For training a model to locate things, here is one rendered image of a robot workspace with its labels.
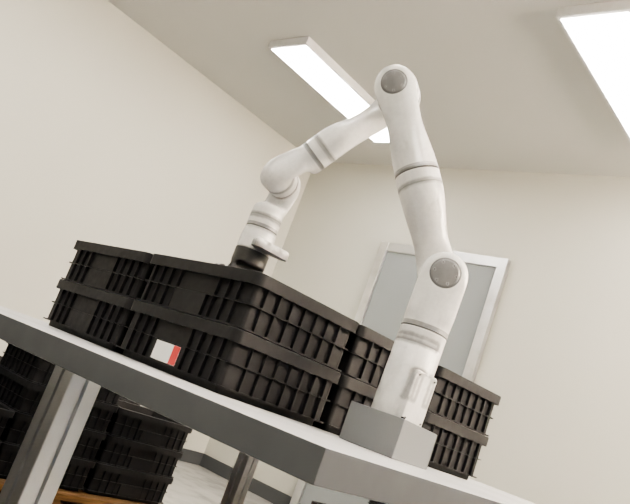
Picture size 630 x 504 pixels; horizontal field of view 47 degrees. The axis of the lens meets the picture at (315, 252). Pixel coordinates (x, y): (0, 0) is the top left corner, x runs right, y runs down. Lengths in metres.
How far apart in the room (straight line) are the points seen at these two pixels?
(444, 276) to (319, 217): 4.80
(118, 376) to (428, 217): 0.71
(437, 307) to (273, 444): 0.64
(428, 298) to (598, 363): 3.29
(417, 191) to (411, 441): 0.48
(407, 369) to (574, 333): 3.41
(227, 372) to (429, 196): 0.52
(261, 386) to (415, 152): 0.55
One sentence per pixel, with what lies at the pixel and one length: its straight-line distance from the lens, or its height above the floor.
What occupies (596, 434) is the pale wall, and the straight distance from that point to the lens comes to 4.53.
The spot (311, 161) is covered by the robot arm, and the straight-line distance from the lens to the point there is 1.55.
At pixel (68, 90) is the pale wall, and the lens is 5.07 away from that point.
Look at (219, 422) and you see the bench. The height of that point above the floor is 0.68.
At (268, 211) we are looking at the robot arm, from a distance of 1.53.
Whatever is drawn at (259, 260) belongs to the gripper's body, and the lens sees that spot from 1.51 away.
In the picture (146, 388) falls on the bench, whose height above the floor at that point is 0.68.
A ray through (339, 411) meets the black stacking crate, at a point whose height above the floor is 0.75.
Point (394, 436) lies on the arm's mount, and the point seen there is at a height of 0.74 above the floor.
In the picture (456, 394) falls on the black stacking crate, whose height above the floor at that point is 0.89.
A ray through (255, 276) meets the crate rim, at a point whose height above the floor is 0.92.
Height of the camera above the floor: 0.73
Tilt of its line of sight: 12 degrees up
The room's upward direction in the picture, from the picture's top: 20 degrees clockwise
